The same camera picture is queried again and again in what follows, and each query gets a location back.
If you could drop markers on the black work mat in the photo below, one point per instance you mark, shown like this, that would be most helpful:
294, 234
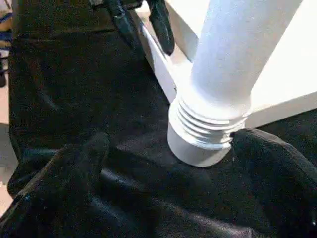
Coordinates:
86, 86

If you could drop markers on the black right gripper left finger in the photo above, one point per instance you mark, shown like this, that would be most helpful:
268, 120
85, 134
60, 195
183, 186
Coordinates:
54, 193

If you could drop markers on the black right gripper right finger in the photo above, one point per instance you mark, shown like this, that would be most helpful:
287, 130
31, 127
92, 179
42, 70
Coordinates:
280, 183

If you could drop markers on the white plastic table leg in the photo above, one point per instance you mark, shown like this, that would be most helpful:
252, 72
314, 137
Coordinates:
223, 62

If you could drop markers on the white plastic table top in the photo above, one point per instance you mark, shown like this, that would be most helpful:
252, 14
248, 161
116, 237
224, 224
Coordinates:
284, 74

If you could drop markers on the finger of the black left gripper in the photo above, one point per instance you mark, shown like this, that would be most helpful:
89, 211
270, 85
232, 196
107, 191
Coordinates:
163, 27
126, 24

